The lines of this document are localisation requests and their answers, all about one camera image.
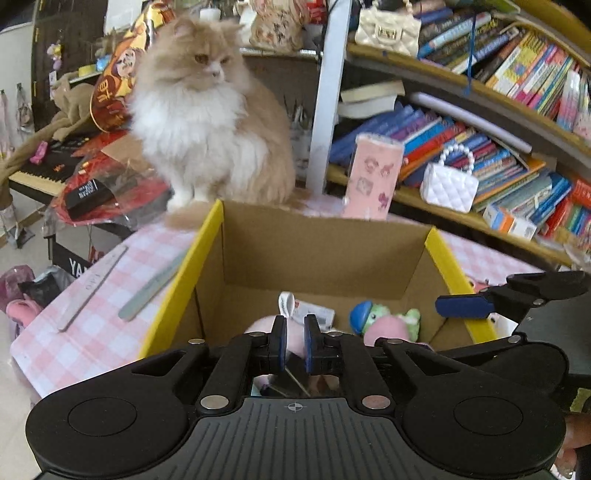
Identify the pen holder with pens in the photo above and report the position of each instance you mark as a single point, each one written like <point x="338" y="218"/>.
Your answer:
<point x="300" y="143"/>

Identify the person's right hand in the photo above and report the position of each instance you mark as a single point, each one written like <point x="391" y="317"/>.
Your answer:
<point x="577" y="443"/>

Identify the thick book white pages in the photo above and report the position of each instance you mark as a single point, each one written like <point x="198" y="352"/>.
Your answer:
<point x="371" y="91"/>
<point x="367" y="110"/>

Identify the red plastic packaging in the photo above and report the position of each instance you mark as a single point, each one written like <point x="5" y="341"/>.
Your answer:
<point x="134" y="194"/>

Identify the wooden bookshelf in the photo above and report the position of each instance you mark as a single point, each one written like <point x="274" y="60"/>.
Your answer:
<point x="434" y="74"/>

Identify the row of books upper shelf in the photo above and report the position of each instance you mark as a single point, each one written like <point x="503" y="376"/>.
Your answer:
<point x="521" y="64"/>

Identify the pink checked tablecloth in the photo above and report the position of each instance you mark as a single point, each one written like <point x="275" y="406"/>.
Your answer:
<point x="106" y="332"/>

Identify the row of books shelf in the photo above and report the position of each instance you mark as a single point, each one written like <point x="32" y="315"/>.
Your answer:
<point x="429" y="134"/>
<point x="521" y="64"/>

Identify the fluffy orange and white cat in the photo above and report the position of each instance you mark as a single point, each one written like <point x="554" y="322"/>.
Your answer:
<point x="198" y="120"/>

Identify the pink plush paw toy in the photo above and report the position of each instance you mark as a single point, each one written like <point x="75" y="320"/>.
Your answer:
<point x="261" y="330"/>

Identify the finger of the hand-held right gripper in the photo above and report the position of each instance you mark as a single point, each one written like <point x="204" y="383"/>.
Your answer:
<point x="549" y="282"/>
<point x="461" y="307"/>

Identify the cardboard box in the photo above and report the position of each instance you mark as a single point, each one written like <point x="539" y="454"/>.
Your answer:
<point x="323" y="249"/>

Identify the white post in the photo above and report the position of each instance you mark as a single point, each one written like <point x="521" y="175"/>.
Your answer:
<point x="325" y="101"/>

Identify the piano keyboard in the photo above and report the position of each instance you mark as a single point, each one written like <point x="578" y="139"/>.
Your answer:
<point x="37" y="174"/>

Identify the row of books lower shelf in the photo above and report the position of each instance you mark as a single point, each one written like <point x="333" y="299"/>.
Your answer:
<point x="429" y="134"/>

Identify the orange and white small box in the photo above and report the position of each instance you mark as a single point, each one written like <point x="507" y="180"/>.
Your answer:
<point x="505" y="221"/>

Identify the green dinosaur toy blue hat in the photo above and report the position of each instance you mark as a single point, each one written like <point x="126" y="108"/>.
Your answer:
<point x="411" y="318"/>

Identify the cream quilted purse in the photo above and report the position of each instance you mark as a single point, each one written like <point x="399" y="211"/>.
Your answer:
<point x="388" y="27"/>

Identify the red and gold festive bag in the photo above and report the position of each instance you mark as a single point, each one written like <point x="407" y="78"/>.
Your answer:
<point x="115" y="87"/>

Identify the small pink toy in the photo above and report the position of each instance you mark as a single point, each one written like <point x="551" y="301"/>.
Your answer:
<point x="40" y="152"/>

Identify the dark plastic bag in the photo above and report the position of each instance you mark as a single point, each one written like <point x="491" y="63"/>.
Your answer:
<point x="48" y="284"/>

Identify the pink soft toy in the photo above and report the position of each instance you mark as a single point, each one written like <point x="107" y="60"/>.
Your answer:
<point x="388" y="327"/>

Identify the floral fabric bag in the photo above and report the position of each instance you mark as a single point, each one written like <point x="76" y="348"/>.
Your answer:
<point x="277" y="25"/>

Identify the white rolled paper tube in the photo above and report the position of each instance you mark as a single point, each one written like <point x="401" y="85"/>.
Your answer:
<point x="471" y="122"/>

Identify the black box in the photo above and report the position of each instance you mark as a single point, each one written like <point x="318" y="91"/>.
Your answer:
<point x="87" y="197"/>

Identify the pink printed pack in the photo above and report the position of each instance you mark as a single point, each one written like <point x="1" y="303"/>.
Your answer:
<point x="371" y="184"/>

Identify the long grey nail file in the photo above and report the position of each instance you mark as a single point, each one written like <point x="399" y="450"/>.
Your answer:
<point x="152" y="286"/>
<point x="92" y="288"/>

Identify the pink shoe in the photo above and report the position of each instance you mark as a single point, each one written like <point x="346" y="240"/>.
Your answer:
<point x="18" y="309"/>

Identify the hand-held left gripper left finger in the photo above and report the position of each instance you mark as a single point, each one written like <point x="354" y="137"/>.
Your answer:
<point x="279" y="339"/>

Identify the brown plush cloth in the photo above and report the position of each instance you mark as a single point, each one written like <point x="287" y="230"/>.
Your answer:
<point x="69" y="110"/>

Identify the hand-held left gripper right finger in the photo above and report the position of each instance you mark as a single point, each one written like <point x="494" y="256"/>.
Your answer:
<point x="310" y="341"/>

